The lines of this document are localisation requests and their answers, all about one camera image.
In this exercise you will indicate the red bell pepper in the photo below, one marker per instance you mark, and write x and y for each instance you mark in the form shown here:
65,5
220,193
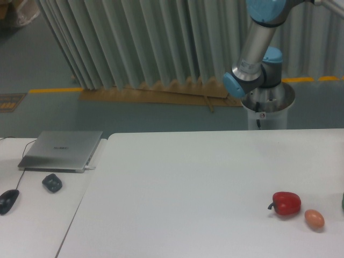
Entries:
285,203

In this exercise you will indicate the small black gadget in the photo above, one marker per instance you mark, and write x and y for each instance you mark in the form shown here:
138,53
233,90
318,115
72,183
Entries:
52,183

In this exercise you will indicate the brown cardboard sheet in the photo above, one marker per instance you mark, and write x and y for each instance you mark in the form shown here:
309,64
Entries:
211,94

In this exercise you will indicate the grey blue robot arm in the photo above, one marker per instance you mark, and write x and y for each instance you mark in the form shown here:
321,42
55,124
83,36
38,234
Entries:
255,53

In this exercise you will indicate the silver laptop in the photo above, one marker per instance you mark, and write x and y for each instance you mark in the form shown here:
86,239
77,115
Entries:
61,151

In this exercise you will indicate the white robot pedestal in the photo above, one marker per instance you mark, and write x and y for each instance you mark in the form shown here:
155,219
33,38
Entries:
267,108

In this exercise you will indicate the grey pleated curtain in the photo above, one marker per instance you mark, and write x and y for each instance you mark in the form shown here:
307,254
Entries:
121,43

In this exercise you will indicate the brown egg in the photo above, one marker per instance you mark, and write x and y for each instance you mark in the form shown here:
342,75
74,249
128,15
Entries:
314,219

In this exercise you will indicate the white usb plug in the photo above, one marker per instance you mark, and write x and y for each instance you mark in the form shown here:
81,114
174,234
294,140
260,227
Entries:
89,168

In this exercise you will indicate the black computer mouse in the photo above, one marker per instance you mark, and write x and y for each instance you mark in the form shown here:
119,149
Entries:
8,199

